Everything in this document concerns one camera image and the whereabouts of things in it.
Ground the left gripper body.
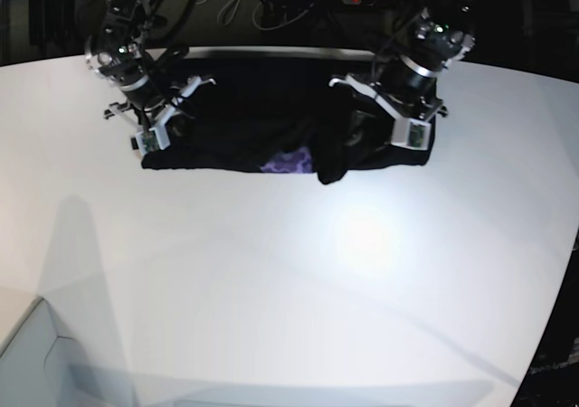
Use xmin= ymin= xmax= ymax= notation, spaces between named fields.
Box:
xmin=328 ymin=73 xmax=449 ymax=122

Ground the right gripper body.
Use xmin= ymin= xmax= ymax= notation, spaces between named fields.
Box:
xmin=103 ymin=75 xmax=216 ymax=131

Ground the black t-shirt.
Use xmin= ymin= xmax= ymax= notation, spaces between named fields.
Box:
xmin=141 ymin=60 xmax=436 ymax=185

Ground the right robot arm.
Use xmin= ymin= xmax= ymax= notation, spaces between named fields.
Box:
xmin=85 ymin=0 xmax=208 ymax=129

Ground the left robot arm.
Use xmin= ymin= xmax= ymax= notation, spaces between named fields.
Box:
xmin=328 ymin=0 xmax=476 ymax=121

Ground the black equipment box on floor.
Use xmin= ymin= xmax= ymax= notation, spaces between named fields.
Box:
xmin=28 ymin=0 xmax=68 ymax=53

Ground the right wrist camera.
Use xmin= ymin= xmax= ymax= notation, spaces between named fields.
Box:
xmin=135 ymin=126 xmax=171 ymax=156

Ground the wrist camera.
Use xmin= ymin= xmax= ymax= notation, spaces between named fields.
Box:
xmin=135 ymin=126 xmax=171 ymax=156
xmin=391 ymin=118 xmax=432 ymax=151

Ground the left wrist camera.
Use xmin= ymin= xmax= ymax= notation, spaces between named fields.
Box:
xmin=391 ymin=118 xmax=432 ymax=151

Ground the white cable on floor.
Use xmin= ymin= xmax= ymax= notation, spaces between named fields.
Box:
xmin=216 ymin=0 xmax=272 ymax=31

